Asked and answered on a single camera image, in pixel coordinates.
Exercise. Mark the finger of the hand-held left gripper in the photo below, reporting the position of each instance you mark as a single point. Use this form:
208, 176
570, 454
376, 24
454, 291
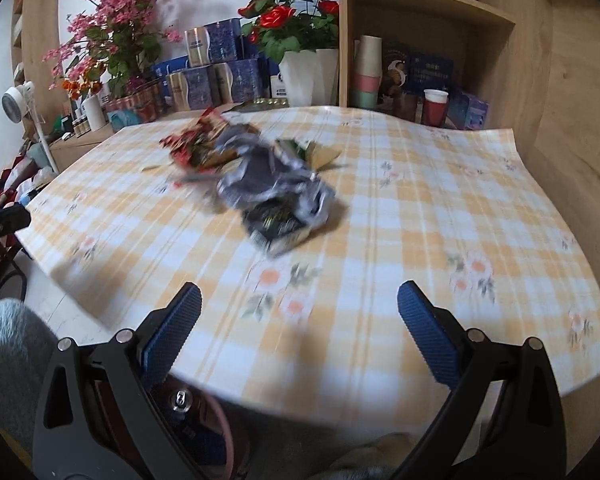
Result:
5, 220

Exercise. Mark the white fan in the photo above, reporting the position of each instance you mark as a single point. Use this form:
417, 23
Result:
17, 102

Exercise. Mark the patterned corrugated planter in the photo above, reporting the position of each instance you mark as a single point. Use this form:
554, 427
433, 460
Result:
130, 112

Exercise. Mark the red rose plant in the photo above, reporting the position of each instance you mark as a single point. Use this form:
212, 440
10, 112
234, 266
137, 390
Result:
280, 15

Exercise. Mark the white faceted vase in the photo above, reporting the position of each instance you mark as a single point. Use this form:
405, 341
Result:
305, 80

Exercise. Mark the wooden bookshelf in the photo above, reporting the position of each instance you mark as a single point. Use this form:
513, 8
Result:
37, 20

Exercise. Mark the small blue box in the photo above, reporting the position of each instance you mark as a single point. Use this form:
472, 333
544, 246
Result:
471, 110

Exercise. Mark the orange flower bouquet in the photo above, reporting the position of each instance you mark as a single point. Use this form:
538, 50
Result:
80, 89

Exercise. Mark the slim white vase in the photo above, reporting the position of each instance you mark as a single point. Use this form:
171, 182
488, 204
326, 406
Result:
94, 112

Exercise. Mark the flat blue box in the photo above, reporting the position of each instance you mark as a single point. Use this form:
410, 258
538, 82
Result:
170, 67

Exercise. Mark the white blue carton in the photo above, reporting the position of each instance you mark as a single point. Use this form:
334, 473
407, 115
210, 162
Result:
278, 85

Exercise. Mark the stack of pastel paper cups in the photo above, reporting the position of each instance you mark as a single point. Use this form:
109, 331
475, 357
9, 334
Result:
366, 72

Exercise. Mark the dark red cup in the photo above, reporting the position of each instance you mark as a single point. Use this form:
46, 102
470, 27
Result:
408, 107

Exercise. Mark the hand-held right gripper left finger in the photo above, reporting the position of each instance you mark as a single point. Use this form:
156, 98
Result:
172, 330

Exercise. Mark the black snack packet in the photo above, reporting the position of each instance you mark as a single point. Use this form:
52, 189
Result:
275, 230

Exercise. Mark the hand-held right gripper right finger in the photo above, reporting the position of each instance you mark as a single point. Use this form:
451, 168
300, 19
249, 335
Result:
430, 335

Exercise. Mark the black chair frame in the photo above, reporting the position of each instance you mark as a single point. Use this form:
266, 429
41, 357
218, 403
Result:
10, 285

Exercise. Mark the blue silver gift box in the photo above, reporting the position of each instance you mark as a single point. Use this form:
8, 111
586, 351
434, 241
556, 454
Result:
240, 82
215, 42
190, 89

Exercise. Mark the dark blue gift box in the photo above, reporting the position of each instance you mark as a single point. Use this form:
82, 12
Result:
432, 72

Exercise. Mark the silver foil bag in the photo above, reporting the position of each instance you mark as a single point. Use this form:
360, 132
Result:
275, 175

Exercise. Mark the dark moon printed box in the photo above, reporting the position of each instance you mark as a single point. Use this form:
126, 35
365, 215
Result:
395, 70

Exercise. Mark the red soda can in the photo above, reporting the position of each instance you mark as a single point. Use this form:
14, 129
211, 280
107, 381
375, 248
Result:
180, 401

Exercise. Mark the red paper cup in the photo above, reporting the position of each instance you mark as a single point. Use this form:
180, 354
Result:
435, 110

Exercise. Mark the row of small bottles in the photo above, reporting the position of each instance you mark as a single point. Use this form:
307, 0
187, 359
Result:
75, 127

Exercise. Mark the low wooden cabinet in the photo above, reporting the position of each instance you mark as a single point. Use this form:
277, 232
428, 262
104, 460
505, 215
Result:
90, 142

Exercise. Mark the pink blossom plant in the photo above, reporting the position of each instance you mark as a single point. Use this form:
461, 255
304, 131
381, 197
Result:
120, 20

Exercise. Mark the wooden shelf unit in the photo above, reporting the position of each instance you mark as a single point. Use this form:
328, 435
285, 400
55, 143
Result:
530, 85

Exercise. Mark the green gold wrapper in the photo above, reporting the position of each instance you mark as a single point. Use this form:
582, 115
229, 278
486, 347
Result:
325, 155

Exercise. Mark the blue patterned box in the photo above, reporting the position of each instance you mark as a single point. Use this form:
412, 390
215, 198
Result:
247, 50

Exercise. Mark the gold leaf tray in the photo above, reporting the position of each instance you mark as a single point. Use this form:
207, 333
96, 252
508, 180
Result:
262, 104

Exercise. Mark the brown plastic bin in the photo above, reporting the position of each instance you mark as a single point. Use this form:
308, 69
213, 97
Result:
221, 430

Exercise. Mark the gold red wrapper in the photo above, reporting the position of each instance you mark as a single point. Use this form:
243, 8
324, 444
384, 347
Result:
200, 145

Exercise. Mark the yellow checkered floral tablecloth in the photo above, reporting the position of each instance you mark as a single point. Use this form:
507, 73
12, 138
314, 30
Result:
380, 210

